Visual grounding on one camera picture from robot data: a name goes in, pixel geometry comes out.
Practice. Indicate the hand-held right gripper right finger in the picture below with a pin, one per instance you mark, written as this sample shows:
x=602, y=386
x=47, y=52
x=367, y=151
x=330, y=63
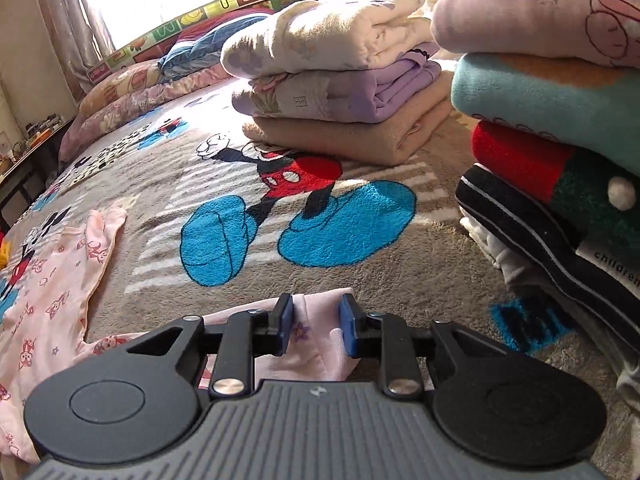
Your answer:
x=349, y=327

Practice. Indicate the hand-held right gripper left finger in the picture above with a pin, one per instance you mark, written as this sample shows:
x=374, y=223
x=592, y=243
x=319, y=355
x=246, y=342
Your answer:
x=282, y=325

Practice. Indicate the pink printed garment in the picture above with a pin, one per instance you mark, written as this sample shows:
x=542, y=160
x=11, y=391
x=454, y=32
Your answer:
x=45, y=310

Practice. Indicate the printed cartoon blanket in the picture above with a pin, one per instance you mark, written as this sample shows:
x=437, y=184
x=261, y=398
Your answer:
x=400, y=280

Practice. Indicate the black striped folded garment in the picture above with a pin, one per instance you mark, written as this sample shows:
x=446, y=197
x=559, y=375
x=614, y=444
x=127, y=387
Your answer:
x=525, y=230

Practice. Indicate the red green folded garment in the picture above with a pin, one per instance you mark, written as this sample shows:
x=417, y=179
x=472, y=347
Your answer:
x=515, y=160

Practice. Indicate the purple folded blanket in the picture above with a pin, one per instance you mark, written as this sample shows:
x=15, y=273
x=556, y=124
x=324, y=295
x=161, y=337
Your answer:
x=390, y=90

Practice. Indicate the pink floral pillow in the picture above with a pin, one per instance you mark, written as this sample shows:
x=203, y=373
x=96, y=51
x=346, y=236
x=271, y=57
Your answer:
x=115, y=110

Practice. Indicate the blue folded quilt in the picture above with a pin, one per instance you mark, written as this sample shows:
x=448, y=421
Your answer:
x=200, y=50

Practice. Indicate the teal folded garment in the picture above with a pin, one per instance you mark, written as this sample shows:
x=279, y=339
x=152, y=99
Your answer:
x=525, y=100

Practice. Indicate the yellow folded garment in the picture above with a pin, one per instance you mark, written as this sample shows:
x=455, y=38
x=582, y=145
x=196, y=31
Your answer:
x=4, y=252

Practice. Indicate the yellow cartoon pillow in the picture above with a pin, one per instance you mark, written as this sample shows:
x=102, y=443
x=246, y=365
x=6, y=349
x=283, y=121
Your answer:
x=125, y=80

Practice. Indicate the white floral folded blanket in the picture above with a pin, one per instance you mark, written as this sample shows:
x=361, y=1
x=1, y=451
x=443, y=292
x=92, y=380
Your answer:
x=325, y=35

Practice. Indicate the dark cluttered desk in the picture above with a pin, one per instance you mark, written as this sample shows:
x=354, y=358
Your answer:
x=20, y=175

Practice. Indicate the red pillow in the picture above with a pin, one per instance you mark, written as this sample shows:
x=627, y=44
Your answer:
x=225, y=20

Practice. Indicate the colourful alphabet foam mat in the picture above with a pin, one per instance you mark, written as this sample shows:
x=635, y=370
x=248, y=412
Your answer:
x=165, y=30

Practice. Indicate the pink folded garment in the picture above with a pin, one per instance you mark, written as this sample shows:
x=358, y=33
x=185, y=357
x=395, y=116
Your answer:
x=525, y=25

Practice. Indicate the grey curtain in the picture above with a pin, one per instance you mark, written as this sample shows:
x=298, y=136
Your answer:
x=65, y=20

